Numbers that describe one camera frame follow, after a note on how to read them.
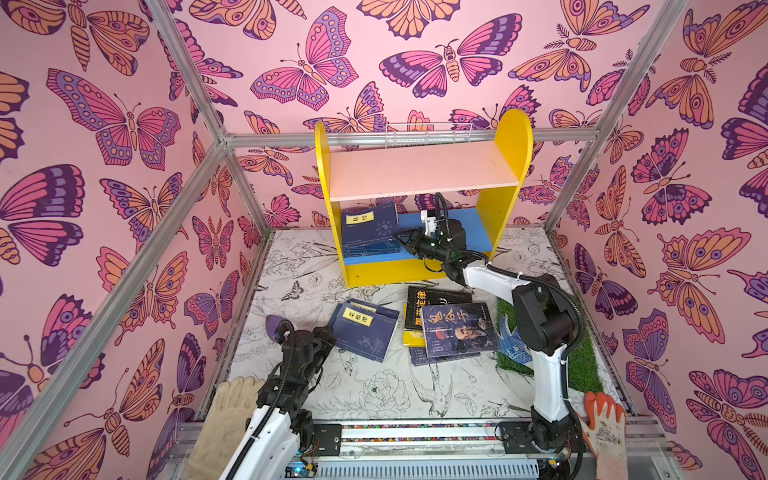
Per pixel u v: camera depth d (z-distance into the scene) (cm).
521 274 59
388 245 94
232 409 79
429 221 87
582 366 84
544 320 55
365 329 91
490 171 80
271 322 97
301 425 64
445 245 75
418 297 95
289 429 56
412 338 89
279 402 55
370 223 94
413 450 73
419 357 86
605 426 74
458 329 87
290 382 61
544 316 55
